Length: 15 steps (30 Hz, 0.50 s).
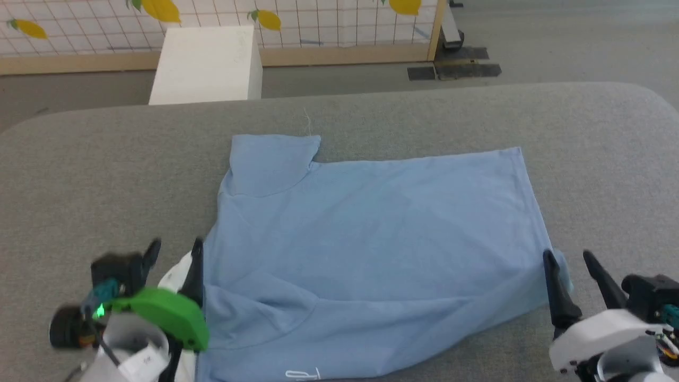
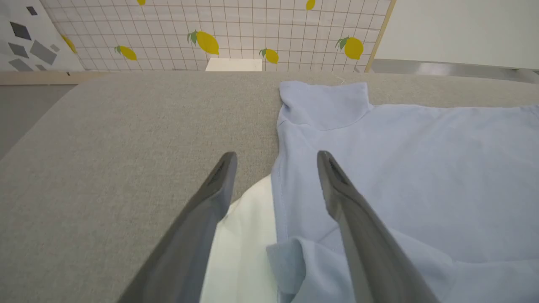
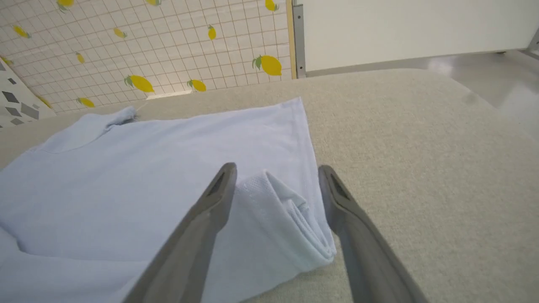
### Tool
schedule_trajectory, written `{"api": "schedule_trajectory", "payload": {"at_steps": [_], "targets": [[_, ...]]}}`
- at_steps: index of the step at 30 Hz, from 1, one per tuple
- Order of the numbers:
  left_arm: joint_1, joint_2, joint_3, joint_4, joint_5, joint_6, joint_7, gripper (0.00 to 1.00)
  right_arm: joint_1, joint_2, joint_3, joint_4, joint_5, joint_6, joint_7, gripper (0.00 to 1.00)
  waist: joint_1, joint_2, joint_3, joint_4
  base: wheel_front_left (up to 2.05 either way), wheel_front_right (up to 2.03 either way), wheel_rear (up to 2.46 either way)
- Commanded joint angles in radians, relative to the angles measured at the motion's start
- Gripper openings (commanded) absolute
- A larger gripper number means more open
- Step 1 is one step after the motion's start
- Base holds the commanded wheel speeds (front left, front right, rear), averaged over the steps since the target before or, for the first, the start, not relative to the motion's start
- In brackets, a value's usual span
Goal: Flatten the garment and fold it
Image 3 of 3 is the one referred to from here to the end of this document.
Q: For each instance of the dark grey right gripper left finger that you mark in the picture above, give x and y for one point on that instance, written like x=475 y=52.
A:
x=189 y=248

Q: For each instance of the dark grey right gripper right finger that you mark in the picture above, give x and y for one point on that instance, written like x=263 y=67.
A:
x=362 y=248

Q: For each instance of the light blue garment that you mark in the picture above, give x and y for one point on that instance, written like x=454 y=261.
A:
x=168 y=160

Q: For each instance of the grey fabric sofa cushion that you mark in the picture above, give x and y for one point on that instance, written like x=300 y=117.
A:
x=421 y=168

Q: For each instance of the lemon print grid panel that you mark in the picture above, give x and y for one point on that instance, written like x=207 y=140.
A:
x=168 y=42

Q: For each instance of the white partition board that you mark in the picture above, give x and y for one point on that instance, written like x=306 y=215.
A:
x=400 y=29

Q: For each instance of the grey geometric pattern panel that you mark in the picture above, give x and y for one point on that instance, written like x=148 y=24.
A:
x=17 y=101

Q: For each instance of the grey metal board leg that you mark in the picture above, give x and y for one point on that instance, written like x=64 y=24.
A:
x=534 y=42

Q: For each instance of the grey metal support post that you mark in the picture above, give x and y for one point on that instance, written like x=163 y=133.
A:
x=299 y=42

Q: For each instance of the wooden panel frame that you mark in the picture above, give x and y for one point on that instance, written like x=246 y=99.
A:
x=290 y=42

